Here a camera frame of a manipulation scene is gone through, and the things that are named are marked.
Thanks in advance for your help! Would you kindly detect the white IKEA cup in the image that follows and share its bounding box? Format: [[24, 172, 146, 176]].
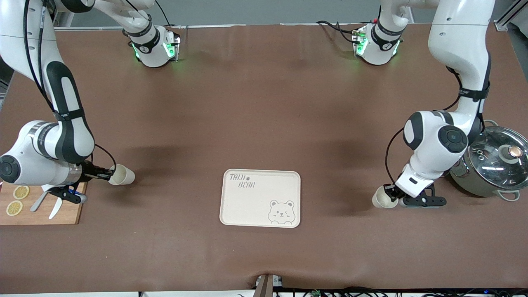
[[108, 164, 135, 186], [372, 186, 399, 209]]

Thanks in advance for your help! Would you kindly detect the grey electric cooking pot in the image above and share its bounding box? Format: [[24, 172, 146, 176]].
[[449, 120, 521, 202]]

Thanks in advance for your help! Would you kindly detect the grey plastic knife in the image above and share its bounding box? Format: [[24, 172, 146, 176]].
[[30, 190, 49, 212]]

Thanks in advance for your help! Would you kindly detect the bamboo cutting board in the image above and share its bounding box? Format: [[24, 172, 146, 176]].
[[0, 181, 88, 225]]

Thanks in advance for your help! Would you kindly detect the glass pot lid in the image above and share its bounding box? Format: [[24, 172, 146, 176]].
[[468, 126, 528, 190]]

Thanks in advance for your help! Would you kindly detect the cream bear print tray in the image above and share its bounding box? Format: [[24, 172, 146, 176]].
[[219, 169, 301, 229]]

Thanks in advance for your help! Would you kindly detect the brown table cover mat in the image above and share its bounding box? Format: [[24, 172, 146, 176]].
[[0, 23, 528, 294]]

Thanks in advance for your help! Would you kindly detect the metal table edge bracket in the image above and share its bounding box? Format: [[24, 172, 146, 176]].
[[255, 273, 283, 297]]

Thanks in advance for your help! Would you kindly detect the black base power cable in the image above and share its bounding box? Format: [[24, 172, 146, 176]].
[[316, 20, 363, 44], [155, 0, 182, 29]]

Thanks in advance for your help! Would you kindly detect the aluminium frame profile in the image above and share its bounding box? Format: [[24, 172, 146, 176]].
[[495, 0, 528, 31]]

